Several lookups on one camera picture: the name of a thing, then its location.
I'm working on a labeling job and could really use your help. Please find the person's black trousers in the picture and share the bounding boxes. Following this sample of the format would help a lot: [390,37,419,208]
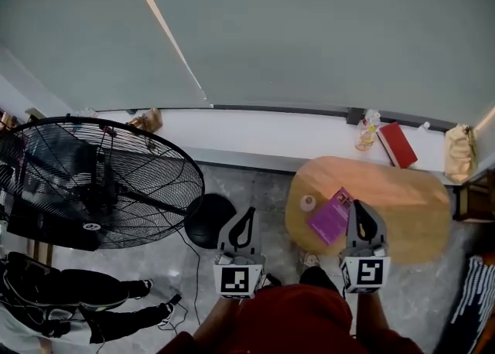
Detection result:
[264,265,343,295]

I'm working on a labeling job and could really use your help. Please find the black oval device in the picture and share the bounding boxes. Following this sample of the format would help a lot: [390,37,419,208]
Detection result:
[79,291,129,313]

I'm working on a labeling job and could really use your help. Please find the purple book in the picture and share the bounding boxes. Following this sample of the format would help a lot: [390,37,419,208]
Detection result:
[306,186,355,247]

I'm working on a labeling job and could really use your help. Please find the small wooden stool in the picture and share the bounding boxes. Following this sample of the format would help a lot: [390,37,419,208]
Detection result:
[26,238,53,268]

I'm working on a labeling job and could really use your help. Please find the person's red shirt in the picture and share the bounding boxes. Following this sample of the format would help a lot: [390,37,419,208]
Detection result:
[156,283,426,354]

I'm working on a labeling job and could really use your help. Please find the oval wooden table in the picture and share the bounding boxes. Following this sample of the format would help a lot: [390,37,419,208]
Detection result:
[285,155,452,267]

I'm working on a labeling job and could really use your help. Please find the person's left forearm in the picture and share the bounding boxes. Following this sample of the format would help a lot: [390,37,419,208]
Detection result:
[192,296,243,342]

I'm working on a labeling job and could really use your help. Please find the red book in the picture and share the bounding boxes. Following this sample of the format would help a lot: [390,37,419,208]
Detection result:
[375,121,419,170]

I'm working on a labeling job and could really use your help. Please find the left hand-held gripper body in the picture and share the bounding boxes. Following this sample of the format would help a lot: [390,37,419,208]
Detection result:
[212,247,267,300]

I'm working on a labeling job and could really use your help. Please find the wooden shelf cart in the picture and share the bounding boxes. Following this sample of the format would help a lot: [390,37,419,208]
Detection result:
[452,168,495,224]

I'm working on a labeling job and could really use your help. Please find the black white striped pillow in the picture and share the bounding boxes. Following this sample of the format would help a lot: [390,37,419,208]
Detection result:
[448,254,495,354]

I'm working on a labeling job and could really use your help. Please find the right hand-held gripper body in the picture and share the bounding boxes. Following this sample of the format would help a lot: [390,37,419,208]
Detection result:
[338,245,392,295]

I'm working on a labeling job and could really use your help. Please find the beige bag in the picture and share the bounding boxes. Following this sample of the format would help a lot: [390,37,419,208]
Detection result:
[443,123,477,184]

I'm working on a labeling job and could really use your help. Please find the person's right forearm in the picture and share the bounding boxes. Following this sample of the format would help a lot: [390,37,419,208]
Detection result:
[353,292,390,340]

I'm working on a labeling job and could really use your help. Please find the black fan power cable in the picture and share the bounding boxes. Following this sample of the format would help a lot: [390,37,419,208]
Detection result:
[156,234,204,336]

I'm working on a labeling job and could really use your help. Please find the brown pouch with straps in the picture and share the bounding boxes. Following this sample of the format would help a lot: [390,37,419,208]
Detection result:
[125,107,163,133]

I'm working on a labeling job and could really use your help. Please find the clear bottle with yellow label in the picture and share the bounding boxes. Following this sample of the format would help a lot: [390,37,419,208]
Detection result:
[354,109,382,151]

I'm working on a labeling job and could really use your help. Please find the black standing fan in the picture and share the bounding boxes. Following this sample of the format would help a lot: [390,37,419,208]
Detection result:
[0,114,237,252]

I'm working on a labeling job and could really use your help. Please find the grey roller blind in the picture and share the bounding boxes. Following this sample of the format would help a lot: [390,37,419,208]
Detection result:
[0,0,208,114]
[131,0,495,125]

